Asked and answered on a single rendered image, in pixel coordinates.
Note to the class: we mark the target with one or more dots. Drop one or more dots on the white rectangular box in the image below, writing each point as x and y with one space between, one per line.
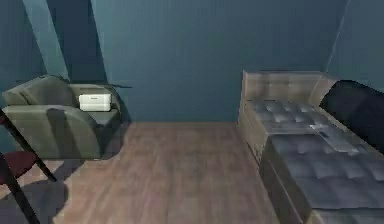
95 101

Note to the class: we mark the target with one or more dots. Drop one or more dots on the grey tufted sofa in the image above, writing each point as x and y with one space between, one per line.
300 156

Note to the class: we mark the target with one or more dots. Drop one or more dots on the olive green armchair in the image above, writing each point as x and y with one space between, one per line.
50 130

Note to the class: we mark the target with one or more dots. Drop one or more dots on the black cushion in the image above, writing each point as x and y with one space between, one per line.
358 108

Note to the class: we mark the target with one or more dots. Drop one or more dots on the dark red seat chair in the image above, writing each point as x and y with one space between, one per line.
16 163

